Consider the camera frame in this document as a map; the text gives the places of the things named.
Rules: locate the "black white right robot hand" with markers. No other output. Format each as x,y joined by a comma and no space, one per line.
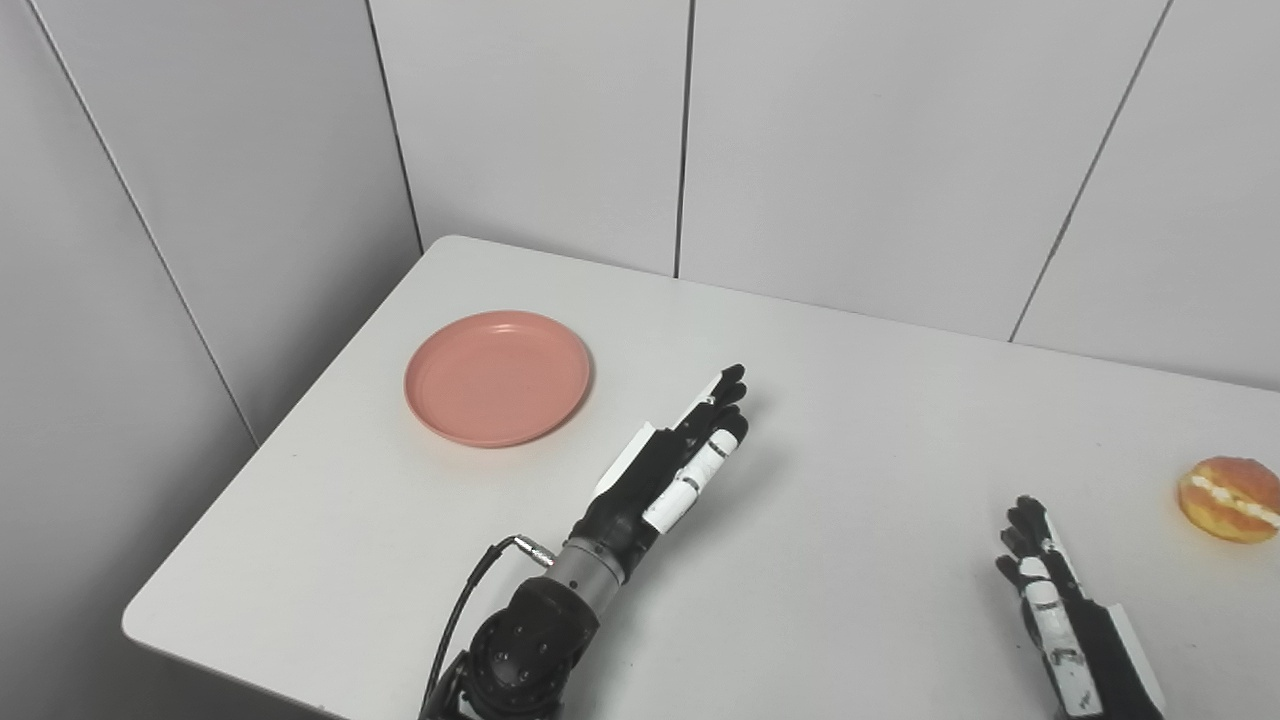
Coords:
1090,640

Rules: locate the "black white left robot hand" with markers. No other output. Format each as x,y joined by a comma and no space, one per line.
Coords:
650,480

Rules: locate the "pink round plate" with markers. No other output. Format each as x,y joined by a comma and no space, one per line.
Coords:
497,378

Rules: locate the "cream puff pastry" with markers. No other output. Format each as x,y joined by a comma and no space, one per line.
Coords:
1228,500

